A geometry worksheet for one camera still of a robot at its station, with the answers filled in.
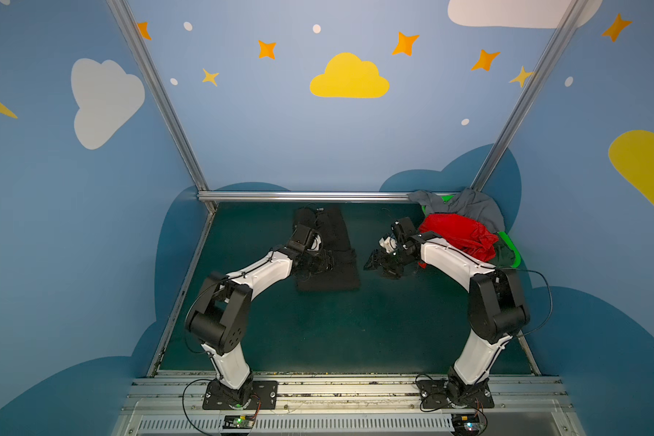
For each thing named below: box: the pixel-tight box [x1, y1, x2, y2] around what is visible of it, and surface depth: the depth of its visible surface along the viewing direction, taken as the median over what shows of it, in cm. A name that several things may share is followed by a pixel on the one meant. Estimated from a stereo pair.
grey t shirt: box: [406, 187, 506, 234], surface depth 113 cm
